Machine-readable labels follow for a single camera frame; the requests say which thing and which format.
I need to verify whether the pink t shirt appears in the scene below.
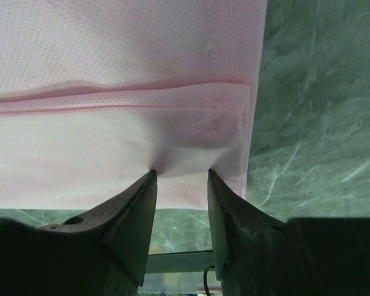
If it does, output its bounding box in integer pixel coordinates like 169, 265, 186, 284
0, 1, 267, 210

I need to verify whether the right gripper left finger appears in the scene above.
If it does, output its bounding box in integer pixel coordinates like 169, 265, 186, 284
42, 170, 157, 286

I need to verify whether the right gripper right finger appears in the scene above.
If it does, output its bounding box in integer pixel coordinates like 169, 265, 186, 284
207, 169, 284, 281

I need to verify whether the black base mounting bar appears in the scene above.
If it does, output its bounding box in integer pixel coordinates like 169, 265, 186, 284
146, 250, 214, 274

